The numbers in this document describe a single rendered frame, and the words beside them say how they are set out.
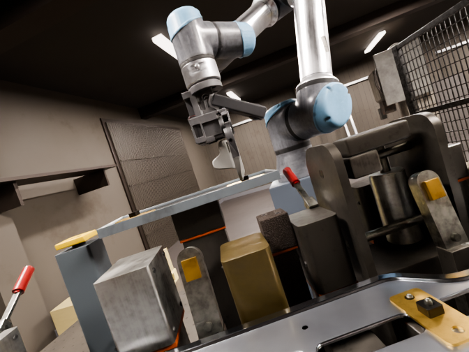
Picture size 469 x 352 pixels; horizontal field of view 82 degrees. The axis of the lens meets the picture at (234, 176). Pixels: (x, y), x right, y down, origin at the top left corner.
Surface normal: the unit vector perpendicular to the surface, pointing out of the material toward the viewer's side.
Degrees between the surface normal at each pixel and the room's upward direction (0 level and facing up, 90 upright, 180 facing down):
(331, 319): 0
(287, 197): 90
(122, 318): 90
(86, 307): 90
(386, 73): 90
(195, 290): 78
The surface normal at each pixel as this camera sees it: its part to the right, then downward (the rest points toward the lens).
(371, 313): -0.31, -0.95
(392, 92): -0.29, 0.15
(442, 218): 0.00, -0.17
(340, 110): 0.51, 0.02
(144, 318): 0.07, 0.04
